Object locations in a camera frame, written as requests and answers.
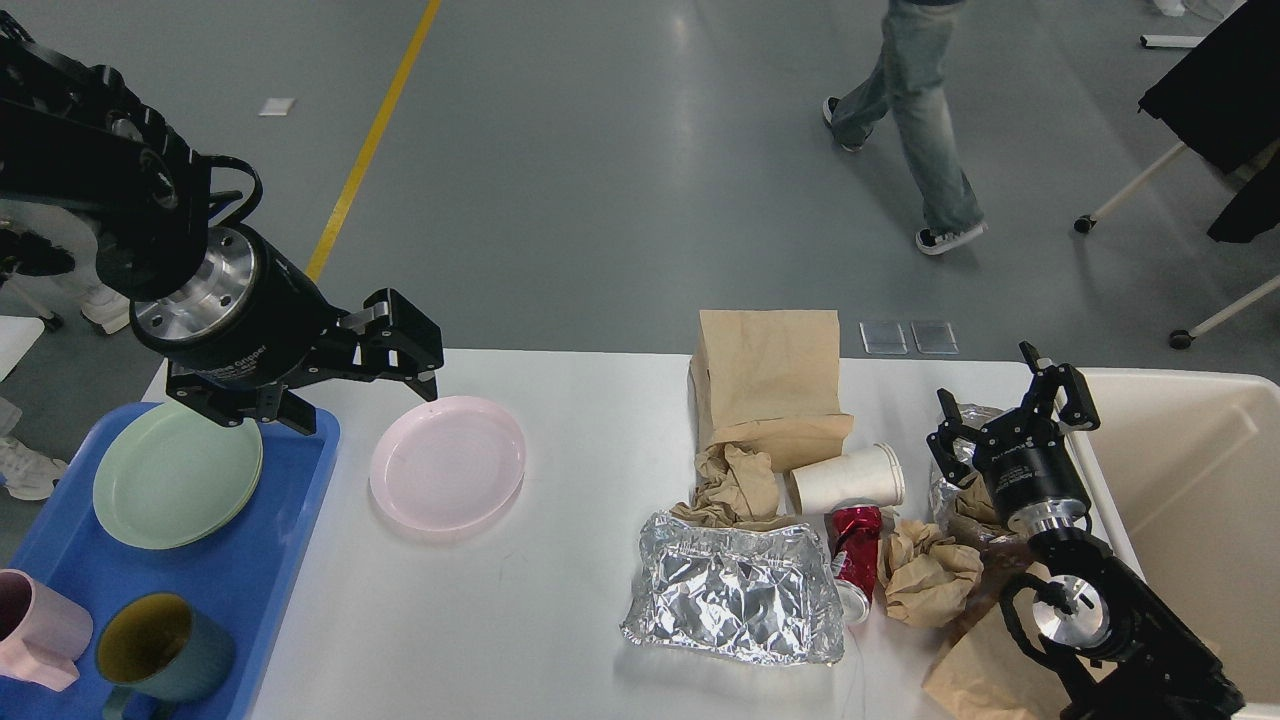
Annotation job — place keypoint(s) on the black cloth on rack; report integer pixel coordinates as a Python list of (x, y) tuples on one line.
[(1222, 98)]

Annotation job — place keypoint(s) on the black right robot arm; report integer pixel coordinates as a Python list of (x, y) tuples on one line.
[(1119, 651)]

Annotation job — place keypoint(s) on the beige plastic bin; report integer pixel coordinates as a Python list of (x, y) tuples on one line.
[(1190, 465)]

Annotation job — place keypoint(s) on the walking person legs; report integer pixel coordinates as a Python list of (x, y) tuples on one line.
[(907, 83)]

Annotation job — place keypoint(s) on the crumpled brown paper left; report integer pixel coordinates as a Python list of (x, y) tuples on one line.
[(736, 490)]

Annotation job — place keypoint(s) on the clear floor plate right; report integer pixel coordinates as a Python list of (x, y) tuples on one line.
[(935, 338)]

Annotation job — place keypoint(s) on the upright brown paper bag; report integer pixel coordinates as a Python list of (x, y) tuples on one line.
[(766, 381)]

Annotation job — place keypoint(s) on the flat brown paper bag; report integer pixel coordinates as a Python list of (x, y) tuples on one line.
[(980, 672)]

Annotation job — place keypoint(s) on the person legs at left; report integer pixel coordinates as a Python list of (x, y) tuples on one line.
[(41, 240)]

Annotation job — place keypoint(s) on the crumpled brown paper on foil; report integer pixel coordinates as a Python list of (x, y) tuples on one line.
[(974, 503)]

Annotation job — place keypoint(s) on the crumpled brown paper middle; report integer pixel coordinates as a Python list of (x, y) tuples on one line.
[(925, 575)]

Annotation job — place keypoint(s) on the white paper cup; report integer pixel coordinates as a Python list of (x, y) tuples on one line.
[(870, 475)]

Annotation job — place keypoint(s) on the small crumpled foil sheet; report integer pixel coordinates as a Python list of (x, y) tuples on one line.
[(941, 502)]

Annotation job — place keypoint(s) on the teal mug yellow inside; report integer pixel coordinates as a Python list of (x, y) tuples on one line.
[(160, 646)]

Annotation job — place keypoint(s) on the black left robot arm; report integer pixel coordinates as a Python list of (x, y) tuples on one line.
[(76, 137)]

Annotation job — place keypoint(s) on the clear floor plate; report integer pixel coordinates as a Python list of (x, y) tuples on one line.
[(935, 338), (883, 338)]

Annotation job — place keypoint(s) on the large crumpled foil sheet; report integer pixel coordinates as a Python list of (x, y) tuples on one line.
[(762, 597)]

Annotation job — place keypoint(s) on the pink plate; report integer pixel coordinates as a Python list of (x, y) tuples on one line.
[(448, 465)]

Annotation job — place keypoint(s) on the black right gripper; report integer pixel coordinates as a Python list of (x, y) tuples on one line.
[(1029, 475)]

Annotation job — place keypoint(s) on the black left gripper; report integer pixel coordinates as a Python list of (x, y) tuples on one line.
[(248, 318)]

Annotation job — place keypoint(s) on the blue plastic tray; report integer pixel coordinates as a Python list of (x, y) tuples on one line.
[(241, 576)]

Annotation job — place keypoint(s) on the crushed red soda can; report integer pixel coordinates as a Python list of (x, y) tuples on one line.
[(854, 530)]

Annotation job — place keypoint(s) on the white side table corner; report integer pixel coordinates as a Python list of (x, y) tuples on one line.
[(18, 335)]

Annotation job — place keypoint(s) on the green plate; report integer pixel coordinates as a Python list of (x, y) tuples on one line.
[(172, 477)]

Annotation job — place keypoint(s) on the clear floor plate left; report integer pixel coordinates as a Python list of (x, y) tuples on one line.
[(883, 338)]

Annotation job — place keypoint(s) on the pink mug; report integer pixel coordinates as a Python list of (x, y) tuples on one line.
[(43, 633)]

